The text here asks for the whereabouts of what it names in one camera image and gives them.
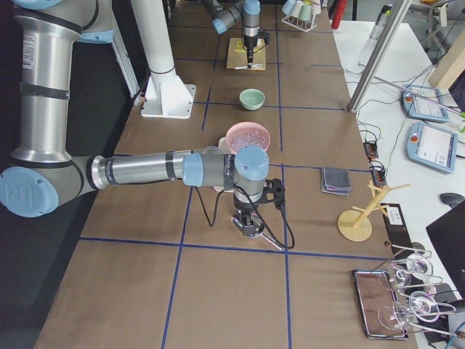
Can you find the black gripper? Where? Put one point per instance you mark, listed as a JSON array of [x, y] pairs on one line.
[[243, 211], [250, 44]]

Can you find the metal ice scoop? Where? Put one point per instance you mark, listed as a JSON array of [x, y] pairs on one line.
[[263, 235]]

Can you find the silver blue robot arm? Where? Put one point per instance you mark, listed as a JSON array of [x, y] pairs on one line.
[[44, 175], [247, 11]]

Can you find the white plastic spoon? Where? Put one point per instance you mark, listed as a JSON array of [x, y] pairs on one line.
[[253, 66]]

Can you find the green ceramic bowl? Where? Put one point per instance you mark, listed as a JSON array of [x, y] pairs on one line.
[[252, 99]]

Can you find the pile of clear ice cubes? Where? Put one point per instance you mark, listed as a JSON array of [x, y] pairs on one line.
[[248, 138]]

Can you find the pink bowl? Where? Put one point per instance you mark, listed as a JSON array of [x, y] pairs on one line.
[[246, 126]]

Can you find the wooden cutting board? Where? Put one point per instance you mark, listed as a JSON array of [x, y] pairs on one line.
[[238, 59]]

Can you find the rack of pastel cups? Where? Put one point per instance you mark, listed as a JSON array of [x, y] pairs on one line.
[[301, 15]]

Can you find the white tray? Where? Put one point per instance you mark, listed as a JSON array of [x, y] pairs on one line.
[[223, 146]]

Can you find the red fire extinguisher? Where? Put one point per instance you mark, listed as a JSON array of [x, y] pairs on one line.
[[338, 13]]

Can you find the folded grey cloths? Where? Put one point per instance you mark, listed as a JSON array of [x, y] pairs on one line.
[[335, 181]]

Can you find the wooden mug tree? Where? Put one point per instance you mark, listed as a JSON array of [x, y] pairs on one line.
[[354, 224]]

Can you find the clear water bottle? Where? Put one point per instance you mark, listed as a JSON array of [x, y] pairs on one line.
[[380, 21]]

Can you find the black orange power adapter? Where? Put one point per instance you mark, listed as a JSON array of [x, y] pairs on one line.
[[371, 149]]

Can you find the black box with label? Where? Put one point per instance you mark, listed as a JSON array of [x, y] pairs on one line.
[[396, 227]]

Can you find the metal tray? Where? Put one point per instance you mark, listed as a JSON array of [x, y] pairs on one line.
[[374, 297]]

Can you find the wine glass rack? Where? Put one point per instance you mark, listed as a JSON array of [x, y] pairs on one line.
[[409, 275]]

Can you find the upper teach pendant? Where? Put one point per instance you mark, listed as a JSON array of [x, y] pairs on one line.
[[420, 109]]

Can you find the teach pendant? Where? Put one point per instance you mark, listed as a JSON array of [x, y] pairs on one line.
[[432, 147], [420, 109]]

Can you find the lower teach pendant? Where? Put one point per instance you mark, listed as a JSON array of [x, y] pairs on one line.
[[432, 147]]

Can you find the black laptop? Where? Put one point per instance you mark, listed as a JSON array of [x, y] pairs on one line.
[[447, 236]]

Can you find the black computer mouse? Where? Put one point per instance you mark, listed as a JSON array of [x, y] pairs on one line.
[[451, 199]]

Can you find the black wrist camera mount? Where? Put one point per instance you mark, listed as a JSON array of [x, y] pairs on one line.
[[273, 192]]

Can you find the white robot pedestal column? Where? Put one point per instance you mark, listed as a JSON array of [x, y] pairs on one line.
[[166, 95]]

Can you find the aluminium frame post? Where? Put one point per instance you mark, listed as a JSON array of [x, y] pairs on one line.
[[380, 47]]

